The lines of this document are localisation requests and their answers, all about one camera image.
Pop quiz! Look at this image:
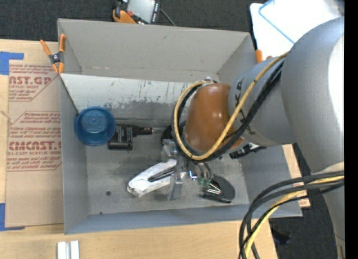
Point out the brown cardboard board red print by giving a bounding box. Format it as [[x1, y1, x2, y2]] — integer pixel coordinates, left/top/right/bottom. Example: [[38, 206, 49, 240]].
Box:
[[0, 38, 65, 229]]

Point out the black cylinder on white bracket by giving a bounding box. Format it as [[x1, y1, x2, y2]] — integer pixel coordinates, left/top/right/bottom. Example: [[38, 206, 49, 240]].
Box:
[[228, 143, 267, 160]]

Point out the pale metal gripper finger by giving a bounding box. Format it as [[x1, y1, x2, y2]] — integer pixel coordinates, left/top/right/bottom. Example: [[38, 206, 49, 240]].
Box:
[[169, 171, 184, 201], [161, 139, 179, 165]]

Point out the black spray bottle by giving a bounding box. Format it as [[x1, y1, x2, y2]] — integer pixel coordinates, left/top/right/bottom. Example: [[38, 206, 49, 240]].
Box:
[[107, 124, 154, 150]]

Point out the grey metal bin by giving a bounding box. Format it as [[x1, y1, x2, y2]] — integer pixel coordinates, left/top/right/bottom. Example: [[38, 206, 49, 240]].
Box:
[[56, 18, 304, 235]]

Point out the blue plastic cup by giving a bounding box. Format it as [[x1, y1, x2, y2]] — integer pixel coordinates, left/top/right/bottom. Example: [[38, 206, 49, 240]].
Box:
[[73, 106, 116, 147]]

